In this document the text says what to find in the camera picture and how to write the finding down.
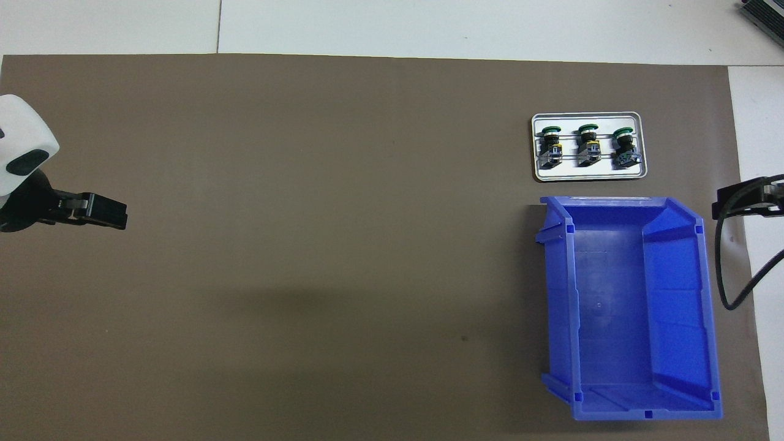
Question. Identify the green push button switch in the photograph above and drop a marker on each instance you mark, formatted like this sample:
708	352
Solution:
550	147
625	150
589	147

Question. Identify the blue plastic storage bin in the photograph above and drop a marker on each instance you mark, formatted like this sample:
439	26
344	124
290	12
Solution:
612	306

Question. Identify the brown table mat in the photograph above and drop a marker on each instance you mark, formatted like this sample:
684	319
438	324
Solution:
367	184

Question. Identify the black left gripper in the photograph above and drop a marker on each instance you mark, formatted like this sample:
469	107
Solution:
24	205

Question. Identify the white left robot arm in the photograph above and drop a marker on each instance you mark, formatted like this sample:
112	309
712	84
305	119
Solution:
21	131

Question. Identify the grey ribbed device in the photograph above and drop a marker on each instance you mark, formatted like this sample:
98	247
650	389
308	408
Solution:
765	15

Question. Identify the silver metal tray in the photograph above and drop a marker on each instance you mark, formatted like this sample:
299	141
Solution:
588	173

